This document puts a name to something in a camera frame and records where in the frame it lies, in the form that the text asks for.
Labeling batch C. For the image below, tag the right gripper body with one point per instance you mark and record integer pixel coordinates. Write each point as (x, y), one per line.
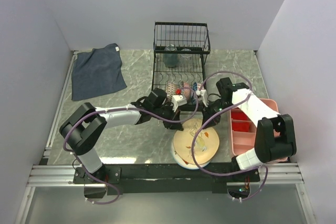
(212, 108)

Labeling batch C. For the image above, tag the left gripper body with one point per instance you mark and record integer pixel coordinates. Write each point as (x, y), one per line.
(166, 113)

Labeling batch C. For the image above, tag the blue scale pattern bowl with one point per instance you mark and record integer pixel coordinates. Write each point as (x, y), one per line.
(171, 89)

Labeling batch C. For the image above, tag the blue patterned bowl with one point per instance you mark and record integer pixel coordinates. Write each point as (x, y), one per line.
(195, 86)

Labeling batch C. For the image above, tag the pink floral leaf-pattern bowl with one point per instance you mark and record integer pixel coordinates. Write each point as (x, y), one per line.
(185, 90)

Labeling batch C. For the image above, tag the blue grey ceramic mug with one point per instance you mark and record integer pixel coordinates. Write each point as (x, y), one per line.
(170, 58)

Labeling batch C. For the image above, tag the clear glass cup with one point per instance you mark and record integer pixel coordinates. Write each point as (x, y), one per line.
(186, 56)

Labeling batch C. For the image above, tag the light blue plate underneath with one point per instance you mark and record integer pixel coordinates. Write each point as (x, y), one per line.
(181, 162)

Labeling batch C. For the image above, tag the beige bird pattern plate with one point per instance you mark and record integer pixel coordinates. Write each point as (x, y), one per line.
(205, 147)

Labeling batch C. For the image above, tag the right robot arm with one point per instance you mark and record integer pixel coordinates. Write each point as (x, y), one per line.
(275, 133)

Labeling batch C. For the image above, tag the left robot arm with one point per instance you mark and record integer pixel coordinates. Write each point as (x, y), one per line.
(83, 128)

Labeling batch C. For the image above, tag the red tray item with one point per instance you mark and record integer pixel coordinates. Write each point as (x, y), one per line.
(239, 115)
(242, 126)

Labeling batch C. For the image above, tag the pink compartment tray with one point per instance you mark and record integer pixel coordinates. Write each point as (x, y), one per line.
(242, 141)

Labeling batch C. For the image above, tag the dark blue cloth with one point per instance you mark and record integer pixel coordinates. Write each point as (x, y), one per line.
(97, 73)

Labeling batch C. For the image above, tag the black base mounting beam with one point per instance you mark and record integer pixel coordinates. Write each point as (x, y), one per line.
(159, 178)

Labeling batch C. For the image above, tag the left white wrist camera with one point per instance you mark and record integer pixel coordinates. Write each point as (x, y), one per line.
(178, 100)

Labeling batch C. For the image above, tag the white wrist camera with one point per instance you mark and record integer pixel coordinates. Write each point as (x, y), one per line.
(202, 97)
(178, 100)

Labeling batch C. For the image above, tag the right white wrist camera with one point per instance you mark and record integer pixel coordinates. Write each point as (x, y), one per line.
(202, 97)

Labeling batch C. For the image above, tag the black wire dish rack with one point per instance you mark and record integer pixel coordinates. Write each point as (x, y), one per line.
(194, 36)

